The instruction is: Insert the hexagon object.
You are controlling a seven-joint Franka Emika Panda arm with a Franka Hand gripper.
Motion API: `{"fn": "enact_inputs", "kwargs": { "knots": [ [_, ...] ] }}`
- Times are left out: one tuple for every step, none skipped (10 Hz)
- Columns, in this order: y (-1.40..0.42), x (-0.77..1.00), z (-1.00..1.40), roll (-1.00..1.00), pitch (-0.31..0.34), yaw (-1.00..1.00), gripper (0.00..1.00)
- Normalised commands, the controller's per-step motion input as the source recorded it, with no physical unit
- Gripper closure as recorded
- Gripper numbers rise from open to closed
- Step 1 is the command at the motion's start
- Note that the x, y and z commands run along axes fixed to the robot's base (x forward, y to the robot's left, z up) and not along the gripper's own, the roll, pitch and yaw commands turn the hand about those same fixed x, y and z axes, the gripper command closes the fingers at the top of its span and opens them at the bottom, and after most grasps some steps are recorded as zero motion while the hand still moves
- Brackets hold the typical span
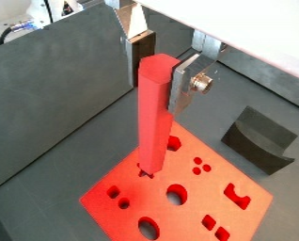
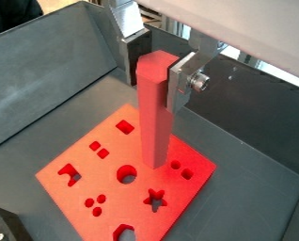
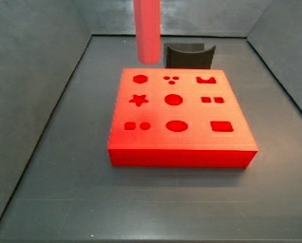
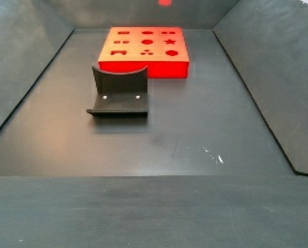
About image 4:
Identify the red object at top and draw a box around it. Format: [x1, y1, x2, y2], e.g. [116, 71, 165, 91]
[157, 0, 172, 6]

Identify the red shape sorter box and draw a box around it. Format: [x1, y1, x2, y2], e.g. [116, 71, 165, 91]
[97, 26, 190, 78]

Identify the black curved holder bracket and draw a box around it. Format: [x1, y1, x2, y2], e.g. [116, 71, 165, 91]
[86, 67, 149, 116]

